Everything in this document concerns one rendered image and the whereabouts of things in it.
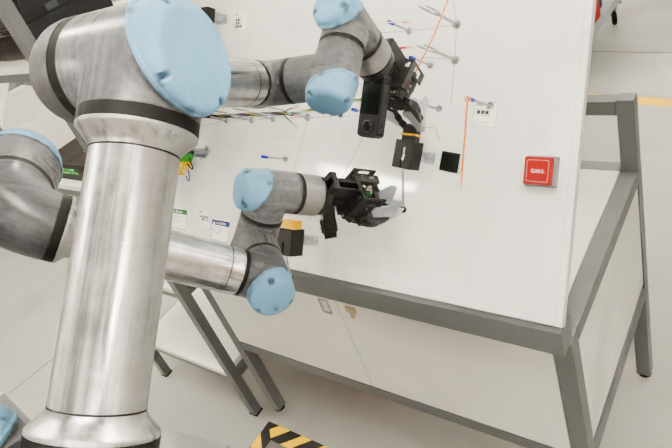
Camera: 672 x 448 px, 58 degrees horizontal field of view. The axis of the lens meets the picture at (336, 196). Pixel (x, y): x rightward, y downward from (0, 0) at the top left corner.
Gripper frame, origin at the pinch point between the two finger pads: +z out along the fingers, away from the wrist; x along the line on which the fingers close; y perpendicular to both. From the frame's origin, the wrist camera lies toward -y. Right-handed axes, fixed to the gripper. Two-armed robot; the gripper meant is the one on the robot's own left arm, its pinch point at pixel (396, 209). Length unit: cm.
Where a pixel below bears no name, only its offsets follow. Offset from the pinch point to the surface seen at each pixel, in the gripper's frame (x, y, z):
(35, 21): 81, -41, -61
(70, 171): 65, -83, -45
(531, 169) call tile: -6.4, 24.4, 11.6
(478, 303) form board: -21.1, -0.1, 12.7
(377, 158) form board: 15.6, -2.7, 2.6
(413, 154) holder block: 6.2, 10.3, -0.6
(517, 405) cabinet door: -37, -21, 36
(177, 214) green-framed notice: 40, -66, -20
